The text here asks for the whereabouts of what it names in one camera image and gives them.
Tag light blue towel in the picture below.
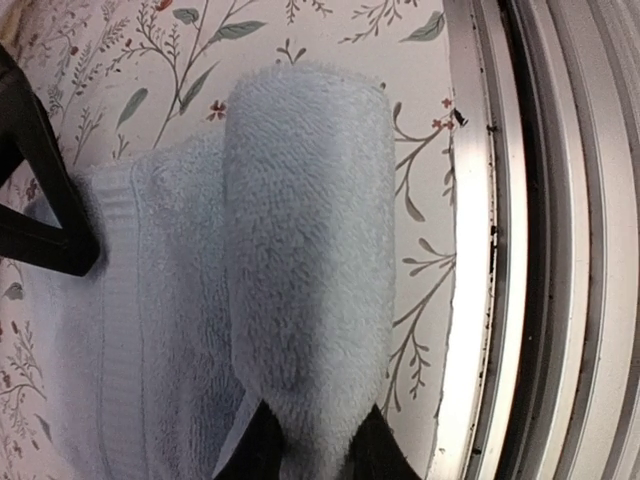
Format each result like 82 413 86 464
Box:
23 64 395 479

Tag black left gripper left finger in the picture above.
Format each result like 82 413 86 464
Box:
214 401 285 480

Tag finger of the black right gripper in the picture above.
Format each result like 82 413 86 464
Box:
0 42 101 279

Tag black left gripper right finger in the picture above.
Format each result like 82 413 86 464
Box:
339 404 420 480

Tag aluminium front rail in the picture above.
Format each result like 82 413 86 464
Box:
426 1 639 479

